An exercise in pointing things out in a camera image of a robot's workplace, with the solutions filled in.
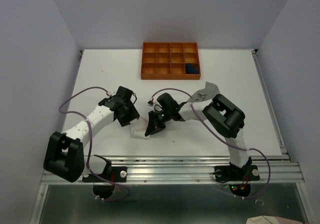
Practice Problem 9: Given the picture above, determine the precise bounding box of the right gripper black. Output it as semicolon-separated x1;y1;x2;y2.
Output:
146;108;172;136

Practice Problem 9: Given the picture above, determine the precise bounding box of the white pink grey underwear pile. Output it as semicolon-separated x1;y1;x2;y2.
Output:
129;117;151;140

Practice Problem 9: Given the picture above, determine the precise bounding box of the navy blue underwear white trim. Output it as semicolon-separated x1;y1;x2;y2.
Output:
185;63;200;75

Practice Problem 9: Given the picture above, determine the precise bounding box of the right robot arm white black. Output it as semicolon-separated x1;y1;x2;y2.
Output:
144;93;252;179

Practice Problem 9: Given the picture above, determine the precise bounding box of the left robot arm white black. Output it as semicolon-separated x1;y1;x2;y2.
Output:
43;86;140;183

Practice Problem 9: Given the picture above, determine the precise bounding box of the orange compartment tray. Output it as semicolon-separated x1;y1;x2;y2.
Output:
140;42;201;80

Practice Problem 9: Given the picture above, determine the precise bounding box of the white pink bag corner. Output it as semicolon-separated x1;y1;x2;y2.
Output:
246;215;301;224

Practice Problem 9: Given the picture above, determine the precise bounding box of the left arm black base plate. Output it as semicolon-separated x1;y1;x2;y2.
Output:
82;166;128;183

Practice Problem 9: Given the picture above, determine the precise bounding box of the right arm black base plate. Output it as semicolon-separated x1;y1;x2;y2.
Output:
213;165;260;183

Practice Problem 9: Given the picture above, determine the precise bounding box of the aluminium rail frame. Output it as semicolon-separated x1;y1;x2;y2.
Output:
40;49;307;224

